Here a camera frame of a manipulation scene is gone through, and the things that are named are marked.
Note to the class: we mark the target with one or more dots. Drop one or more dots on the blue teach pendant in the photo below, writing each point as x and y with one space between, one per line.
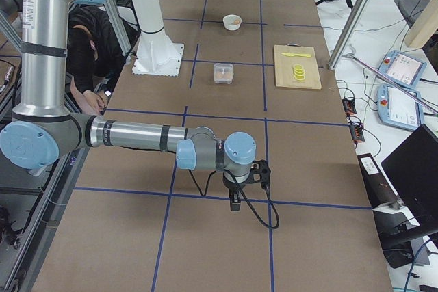
402 69
396 109

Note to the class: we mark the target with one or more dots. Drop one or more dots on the black monitor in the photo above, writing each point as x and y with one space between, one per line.
412 169

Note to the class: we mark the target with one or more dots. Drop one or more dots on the white ceramic bowl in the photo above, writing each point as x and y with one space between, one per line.
229 19

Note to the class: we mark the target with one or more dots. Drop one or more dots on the orange circuit board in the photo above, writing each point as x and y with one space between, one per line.
356 131
349 106

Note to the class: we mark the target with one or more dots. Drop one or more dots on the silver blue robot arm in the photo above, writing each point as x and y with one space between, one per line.
42 128

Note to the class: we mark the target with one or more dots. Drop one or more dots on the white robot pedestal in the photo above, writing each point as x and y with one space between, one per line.
156 53

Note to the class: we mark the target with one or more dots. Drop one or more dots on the clear plastic egg box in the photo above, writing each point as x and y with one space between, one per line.
223 67

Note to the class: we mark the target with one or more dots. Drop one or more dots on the dark brown box device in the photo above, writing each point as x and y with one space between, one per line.
378 189

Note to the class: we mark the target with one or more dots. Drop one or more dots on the aluminium frame post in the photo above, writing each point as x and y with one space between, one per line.
347 32

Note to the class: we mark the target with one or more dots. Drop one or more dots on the yellow plastic knife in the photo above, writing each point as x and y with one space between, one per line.
304 55

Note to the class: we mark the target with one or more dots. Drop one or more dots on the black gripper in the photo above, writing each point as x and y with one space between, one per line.
233 186

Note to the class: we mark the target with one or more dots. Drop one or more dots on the person in black hoodie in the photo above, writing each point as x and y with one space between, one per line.
94 58

